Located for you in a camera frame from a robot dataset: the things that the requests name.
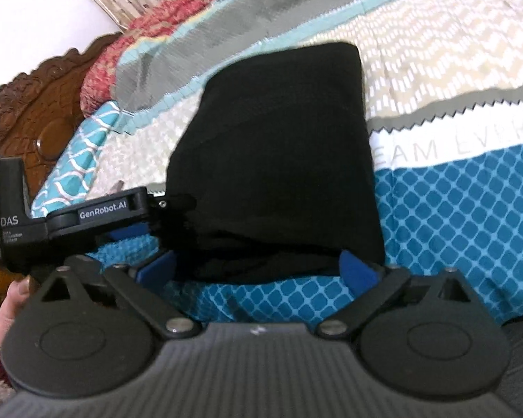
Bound black pants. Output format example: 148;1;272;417
161;42;385;285

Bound carved wooden headboard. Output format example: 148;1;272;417
0;32;124;310

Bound red floral blanket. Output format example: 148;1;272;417
80;0;212;117

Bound teal white patterned pillow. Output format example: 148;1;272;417
31;101;120;218

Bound person's left hand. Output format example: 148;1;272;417
0;276;38;347

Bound patterned bedsheet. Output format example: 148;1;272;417
84;0;523;322

